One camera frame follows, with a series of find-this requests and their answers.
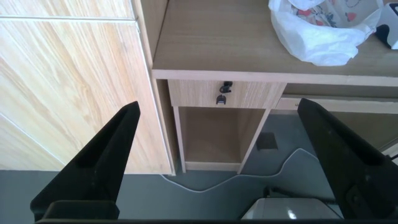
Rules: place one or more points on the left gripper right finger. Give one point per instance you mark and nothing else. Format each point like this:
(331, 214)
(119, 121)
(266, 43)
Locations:
(351, 161)

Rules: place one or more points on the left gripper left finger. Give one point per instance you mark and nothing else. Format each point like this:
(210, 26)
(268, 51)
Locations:
(102, 161)

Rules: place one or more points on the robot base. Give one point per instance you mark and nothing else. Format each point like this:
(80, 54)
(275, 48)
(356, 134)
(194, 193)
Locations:
(289, 209)

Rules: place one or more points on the white plastic shopping bag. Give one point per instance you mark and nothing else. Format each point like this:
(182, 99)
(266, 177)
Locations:
(320, 34)

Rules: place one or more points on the white barcode scanner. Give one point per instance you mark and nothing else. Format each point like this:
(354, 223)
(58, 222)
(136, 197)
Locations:
(389, 26)

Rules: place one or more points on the wooden keyboard tray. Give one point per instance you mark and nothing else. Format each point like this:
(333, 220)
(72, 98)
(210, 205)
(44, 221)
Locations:
(339, 104)

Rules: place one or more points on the black floor socket cover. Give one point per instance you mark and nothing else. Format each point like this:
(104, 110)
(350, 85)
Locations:
(266, 141)

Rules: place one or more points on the wooden drawer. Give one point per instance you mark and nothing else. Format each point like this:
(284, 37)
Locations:
(199, 93)

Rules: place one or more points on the wooden counter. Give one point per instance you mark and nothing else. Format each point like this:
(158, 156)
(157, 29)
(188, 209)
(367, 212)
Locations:
(217, 46)

